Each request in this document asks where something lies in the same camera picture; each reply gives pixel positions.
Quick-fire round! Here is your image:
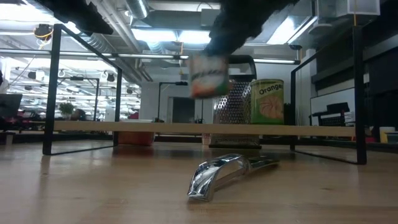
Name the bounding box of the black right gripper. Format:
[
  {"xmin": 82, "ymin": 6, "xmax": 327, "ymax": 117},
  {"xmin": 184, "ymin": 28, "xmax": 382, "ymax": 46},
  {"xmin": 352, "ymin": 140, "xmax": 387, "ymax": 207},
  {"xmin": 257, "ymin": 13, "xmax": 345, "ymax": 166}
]
[{"xmin": 203, "ymin": 0, "xmax": 299, "ymax": 58}]

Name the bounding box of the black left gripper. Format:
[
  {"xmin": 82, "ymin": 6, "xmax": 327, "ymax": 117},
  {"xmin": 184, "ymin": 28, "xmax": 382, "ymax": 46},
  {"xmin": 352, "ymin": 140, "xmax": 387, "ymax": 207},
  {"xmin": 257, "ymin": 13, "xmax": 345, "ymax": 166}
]
[{"xmin": 34, "ymin": 0, "xmax": 114, "ymax": 35}]

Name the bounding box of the teal mandarin orange can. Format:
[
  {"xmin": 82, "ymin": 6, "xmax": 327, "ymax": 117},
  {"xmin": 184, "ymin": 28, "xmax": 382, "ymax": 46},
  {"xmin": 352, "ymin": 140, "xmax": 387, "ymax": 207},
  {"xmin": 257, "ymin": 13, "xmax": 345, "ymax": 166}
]
[{"xmin": 188, "ymin": 53, "xmax": 231, "ymax": 99}]

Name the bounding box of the green orange label can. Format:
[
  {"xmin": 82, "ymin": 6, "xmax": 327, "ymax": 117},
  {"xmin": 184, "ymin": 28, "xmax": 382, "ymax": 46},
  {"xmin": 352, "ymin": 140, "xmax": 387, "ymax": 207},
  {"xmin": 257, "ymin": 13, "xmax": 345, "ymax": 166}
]
[{"xmin": 250, "ymin": 78, "xmax": 285, "ymax": 125}]

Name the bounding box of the long ceiling tube light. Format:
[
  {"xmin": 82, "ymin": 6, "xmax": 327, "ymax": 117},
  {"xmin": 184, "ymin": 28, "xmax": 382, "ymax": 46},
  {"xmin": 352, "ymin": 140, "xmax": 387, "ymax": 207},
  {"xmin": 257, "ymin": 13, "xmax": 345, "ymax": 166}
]
[{"xmin": 0, "ymin": 48, "xmax": 190, "ymax": 60}]

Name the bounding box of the short ceiling tube light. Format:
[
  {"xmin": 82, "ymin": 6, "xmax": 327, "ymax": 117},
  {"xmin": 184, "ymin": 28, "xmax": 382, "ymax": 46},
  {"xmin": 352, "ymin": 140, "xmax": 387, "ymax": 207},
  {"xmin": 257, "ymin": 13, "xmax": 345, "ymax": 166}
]
[{"xmin": 253, "ymin": 58, "xmax": 302, "ymax": 65}]

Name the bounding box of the black ceiling dome device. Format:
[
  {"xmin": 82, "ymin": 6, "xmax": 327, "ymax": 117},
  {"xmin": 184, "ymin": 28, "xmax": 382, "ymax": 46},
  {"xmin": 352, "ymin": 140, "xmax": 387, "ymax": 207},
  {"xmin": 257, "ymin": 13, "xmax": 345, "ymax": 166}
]
[{"xmin": 33, "ymin": 23, "xmax": 54, "ymax": 41}]

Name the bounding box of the green potted plant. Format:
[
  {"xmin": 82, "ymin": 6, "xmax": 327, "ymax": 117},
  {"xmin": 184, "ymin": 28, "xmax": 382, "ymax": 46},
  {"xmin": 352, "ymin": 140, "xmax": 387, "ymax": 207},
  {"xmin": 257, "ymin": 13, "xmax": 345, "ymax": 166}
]
[{"xmin": 58, "ymin": 101, "xmax": 76, "ymax": 121}]

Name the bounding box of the person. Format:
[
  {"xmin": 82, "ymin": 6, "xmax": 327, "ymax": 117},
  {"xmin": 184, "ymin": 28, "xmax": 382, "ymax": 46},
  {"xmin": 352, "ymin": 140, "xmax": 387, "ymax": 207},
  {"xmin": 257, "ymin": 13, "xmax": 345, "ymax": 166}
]
[{"xmin": 70, "ymin": 108, "xmax": 88, "ymax": 121}]

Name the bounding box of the white whiteboard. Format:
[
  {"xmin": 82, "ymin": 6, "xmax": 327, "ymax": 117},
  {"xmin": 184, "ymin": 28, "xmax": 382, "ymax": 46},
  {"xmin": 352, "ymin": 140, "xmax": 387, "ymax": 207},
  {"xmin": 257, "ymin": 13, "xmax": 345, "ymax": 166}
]
[{"xmin": 310, "ymin": 88, "xmax": 356, "ymax": 127}]

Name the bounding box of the dark computer monitor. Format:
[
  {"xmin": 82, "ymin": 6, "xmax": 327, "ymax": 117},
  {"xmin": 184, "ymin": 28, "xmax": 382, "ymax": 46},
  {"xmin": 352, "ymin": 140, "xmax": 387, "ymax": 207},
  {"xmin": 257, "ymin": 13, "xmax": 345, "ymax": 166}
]
[{"xmin": 0, "ymin": 93, "xmax": 23, "ymax": 119}]

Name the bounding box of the black desk equipment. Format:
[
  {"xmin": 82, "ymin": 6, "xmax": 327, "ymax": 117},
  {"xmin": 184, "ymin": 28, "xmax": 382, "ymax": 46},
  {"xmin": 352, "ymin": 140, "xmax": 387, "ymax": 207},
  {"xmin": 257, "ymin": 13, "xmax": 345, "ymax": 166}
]
[{"xmin": 312, "ymin": 101, "xmax": 351, "ymax": 127}]

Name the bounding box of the white ceiling air unit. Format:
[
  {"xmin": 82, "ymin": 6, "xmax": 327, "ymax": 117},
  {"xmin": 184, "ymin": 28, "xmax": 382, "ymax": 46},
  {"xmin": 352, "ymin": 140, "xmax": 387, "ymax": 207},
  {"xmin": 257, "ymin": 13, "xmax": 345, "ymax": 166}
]
[{"xmin": 335, "ymin": 0, "xmax": 381, "ymax": 18}]

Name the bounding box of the black metal stand frame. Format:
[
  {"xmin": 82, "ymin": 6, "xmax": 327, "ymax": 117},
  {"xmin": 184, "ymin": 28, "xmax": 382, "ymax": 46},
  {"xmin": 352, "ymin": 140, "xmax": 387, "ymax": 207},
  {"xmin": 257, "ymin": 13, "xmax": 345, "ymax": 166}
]
[{"xmin": 157, "ymin": 80, "xmax": 190, "ymax": 123}]

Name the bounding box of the metal box grater black handle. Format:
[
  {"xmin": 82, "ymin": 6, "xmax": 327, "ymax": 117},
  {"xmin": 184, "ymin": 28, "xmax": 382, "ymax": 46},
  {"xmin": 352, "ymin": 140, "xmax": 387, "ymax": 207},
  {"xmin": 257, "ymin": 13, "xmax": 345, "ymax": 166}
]
[{"xmin": 208, "ymin": 55, "xmax": 261, "ymax": 149}]

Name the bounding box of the wooden shelf black metal frame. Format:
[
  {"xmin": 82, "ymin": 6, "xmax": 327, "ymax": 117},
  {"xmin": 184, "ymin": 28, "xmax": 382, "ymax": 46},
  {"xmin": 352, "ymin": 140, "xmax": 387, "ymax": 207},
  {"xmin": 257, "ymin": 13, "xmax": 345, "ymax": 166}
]
[{"xmin": 42, "ymin": 23, "xmax": 368, "ymax": 166}]

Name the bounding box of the chrome kitchen tool dark handle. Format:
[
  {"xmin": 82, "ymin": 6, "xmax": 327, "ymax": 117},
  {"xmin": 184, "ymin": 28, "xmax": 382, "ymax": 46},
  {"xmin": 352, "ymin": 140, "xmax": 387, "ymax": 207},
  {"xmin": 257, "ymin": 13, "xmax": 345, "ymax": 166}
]
[{"xmin": 186, "ymin": 153, "xmax": 280, "ymax": 202}]

